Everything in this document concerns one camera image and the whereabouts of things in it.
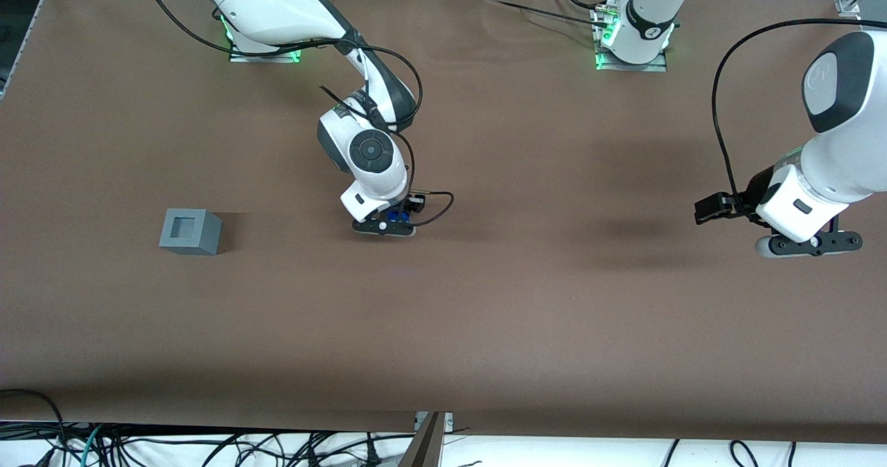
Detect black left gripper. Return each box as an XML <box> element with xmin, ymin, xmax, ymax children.
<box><xmin>694</xmin><ymin>166</ymin><xmax>777</xmax><ymax>226</ymax></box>

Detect gray cube base with socket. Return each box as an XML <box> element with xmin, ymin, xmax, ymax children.
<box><xmin>159</xmin><ymin>209</ymin><xmax>223</xmax><ymax>256</ymax></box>

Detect brown table cover sheet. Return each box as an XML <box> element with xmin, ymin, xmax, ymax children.
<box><xmin>0</xmin><ymin>0</ymin><xmax>887</xmax><ymax>443</ymax></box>

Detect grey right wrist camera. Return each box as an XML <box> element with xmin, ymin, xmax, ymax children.
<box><xmin>351</xmin><ymin>216</ymin><xmax>417</xmax><ymax>238</ymax></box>

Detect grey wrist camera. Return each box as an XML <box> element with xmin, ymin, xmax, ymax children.
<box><xmin>351</xmin><ymin>216</ymin><xmax>417</xmax><ymax>238</ymax></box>
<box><xmin>755</xmin><ymin>230</ymin><xmax>864</xmax><ymax>259</ymax></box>

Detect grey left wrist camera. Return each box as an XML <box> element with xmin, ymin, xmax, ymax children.
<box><xmin>755</xmin><ymin>230</ymin><xmax>864</xmax><ymax>259</ymax></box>

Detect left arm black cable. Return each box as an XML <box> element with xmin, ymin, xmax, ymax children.
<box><xmin>712</xmin><ymin>18</ymin><xmax>867</xmax><ymax>211</ymax></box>

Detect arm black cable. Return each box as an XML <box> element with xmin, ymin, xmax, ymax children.
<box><xmin>139</xmin><ymin>0</ymin><xmax>455</xmax><ymax>227</ymax></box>
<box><xmin>712</xmin><ymin>18</ymin><xmax>867</xmax><ymax>211</ymax></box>

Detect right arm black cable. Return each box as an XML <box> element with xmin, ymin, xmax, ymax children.
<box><xmin>139</xmin><ymin>0</ymin><xmax>455</xmax><ymax>227</ymax></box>

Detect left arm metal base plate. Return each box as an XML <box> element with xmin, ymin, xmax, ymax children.
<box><xmin>595</xmin><ymin>4</ymin><xmax>670</xmax><ymax>73</ymax></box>

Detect silver bracket plate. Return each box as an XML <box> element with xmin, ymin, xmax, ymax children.
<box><xmin>414</xmin><ymin>411</ymin><xmax>455</xmax><ymax>434</ymax></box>

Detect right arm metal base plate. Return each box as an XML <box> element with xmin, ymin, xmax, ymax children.
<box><xmin>229</xmin><ymin>34</ymin><xmax>304</xmax><ymax>64</ymax></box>

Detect black looped floor cable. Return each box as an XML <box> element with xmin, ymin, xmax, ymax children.
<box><xmin>730</xmin><ymin>440</ymin><xmax>761</xmax><ymax>467</ymax></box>
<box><xmin>0</xmin><ymin>388</ymin><xmax>68</xmax><ymax>467</ymax></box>

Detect teal cable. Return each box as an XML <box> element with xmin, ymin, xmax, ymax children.
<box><xmin>78</xmin><ymin>424</ymin><xmax>106</xmax><ymax>467</ymax></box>

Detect aluminium table edge rail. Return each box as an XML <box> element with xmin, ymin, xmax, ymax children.
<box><xmin>0</xmin><ymin>0</ymin><xmax>39</xmax><ymax>100</ymax></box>

